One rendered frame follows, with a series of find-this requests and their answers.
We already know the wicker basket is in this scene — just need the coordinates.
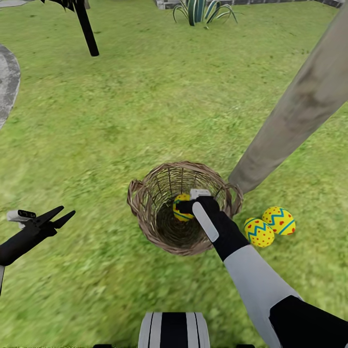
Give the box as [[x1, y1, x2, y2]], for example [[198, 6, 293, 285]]
[[127, 161, 244, 257]]

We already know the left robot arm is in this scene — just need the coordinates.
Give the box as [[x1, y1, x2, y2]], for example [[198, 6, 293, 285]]
[[0, 205, 76, 296]]

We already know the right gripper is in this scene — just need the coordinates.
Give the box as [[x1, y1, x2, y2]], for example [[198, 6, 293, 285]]
[[176, 200, 196, 215]]

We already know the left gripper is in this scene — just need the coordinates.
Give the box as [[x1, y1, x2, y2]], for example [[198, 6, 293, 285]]
[[8, 205, 76, 254]]

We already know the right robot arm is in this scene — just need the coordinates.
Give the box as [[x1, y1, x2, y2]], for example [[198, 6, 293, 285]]
[[176, 188, 348, 348]]

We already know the easter egg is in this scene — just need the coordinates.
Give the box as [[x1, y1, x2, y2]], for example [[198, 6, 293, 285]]
[[262, 207, 295, 235], [168, 191, 195, 231], [244, 217, 275, 247]]

